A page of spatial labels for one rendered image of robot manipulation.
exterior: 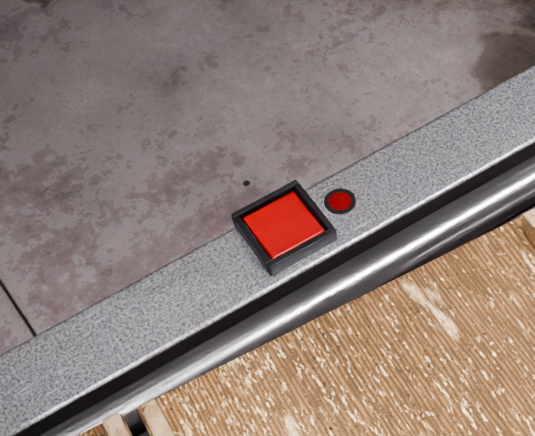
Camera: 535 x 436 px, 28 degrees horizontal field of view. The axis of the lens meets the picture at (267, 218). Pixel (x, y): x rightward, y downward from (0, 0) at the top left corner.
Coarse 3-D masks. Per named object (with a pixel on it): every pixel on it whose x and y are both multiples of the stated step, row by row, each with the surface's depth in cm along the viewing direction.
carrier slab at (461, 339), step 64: (448, 256) 101; (512, 256) 101; (320, 320) 99; (384, 320) 98; (448, 320) 97; (512, 320) 97; (192, 384) 96; (256, 384) 96; (320, 384) 95; (384, 384) 94; (448, 384) 94; (512, 384) 93
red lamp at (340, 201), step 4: (340, 192) 109; (332, 196) 109; (336, 196) 109; (340, 196) 109; (344, 196) 109; (348, 196) 109; (332, 200) 109; (336, 200) 109; (340, 200) 109; (344, 200) 109; (348, 200) 109; (332, 204) 109; (336, 204) 109; (340, 204) 108; (344, 204) 108; (348, 204) 108; (336, 208) 108; (340, 208) 108; (344, 208) 108
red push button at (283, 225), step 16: (272, 208) 107; (288, 208) 107; (304, 208) 107; (256, 224) 106; (272, 224) 106; (288, 224) 106; (304, 224) 106; (320, 224) 106; (272, 240) 105; (288, 240) 105; (304, 240) 105; (272, 256) 104
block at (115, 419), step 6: (114, 414) 92; (120, 414) 93; (108, 420) 92; (114, 420) 92; (120, 420) 92; (108, 426) 92; (114, 426) 92; (120, 426) 92; (126, 426) 93; (108, 432) 92; (114, 432) 91; (120, 432) 91; (126, 432) 91
